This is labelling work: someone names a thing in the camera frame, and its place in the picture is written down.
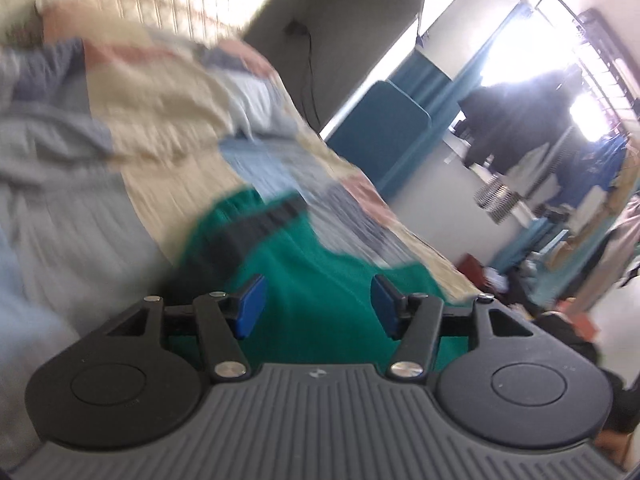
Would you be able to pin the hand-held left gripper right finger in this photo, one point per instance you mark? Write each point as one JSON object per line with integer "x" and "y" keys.
{"x": 385, "y": 305}

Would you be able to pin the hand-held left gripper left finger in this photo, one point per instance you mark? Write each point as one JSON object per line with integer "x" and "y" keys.
{"x": 250, "y": 305}

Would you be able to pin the green sweatshirt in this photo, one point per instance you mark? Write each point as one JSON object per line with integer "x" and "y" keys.
{"x": 320, "y": 300}

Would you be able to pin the blue curtain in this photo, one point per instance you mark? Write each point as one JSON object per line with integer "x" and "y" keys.
{"x": 425, "y": 72}

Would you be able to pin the blue padded panel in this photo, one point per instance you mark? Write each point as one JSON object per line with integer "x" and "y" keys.
{"x": 380, "y": 135}

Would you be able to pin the black window grille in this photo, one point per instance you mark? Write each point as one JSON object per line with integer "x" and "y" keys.
{"x": 595, "y": 35}

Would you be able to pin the striped hanging garment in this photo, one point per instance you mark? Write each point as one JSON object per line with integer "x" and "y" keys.
{"x": 495, "y": 197}

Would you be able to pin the patchwork quilt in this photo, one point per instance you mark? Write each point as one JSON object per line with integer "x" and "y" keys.
{"x": 165, "y": 100}

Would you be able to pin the black hanging jacket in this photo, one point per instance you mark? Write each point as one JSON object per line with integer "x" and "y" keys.
{"x": 515, "y": 115}

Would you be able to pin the blue hanging shirt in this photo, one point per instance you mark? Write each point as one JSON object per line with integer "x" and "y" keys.
{"x": 595, "y": 165}

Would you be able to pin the black charger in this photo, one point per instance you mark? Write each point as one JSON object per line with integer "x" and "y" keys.
{"x": 295, "y": 27}

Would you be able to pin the beige hanging garment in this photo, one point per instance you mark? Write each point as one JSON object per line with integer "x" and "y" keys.
{"x": 615, "y": 250}

